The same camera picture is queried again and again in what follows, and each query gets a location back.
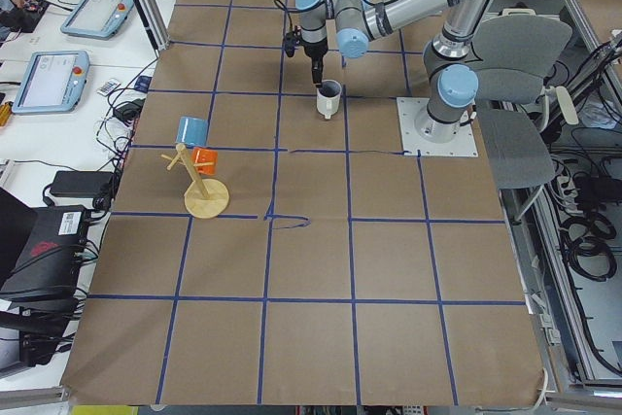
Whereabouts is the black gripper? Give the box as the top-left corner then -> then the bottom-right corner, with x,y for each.
303,40 -> 327,88

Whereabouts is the white grey mug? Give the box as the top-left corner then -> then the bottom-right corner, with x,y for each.
316,80 -> 342,120

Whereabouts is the blue mug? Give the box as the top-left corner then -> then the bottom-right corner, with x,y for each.
176,116 -> 208,147

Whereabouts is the orange mug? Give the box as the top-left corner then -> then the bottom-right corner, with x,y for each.
191,147 -> 218,176

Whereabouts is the wooden mug tree stand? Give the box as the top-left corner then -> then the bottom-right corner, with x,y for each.
162,143 -> 229,219

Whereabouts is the grey office chair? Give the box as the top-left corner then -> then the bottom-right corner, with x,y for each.
469,7 -> 582,222

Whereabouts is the small remote control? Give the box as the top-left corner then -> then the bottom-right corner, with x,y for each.
96,78 -> 121,97

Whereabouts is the upper teach pendant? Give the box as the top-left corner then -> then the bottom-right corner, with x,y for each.
60,0 -> 134,40

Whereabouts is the teach pendant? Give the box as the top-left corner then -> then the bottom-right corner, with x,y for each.
60,0 -> 134,40
12,51 -> 90,115

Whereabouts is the lower teach pendant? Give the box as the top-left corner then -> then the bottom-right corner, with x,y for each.
12,51 -> 90,115

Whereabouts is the black power adapter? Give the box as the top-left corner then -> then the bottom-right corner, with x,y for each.
50,171 -> 113,198

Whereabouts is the black computer case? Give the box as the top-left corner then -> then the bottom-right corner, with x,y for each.
1,190 -> 88,312

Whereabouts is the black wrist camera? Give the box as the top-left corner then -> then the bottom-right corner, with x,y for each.
283,31 -> 298,57

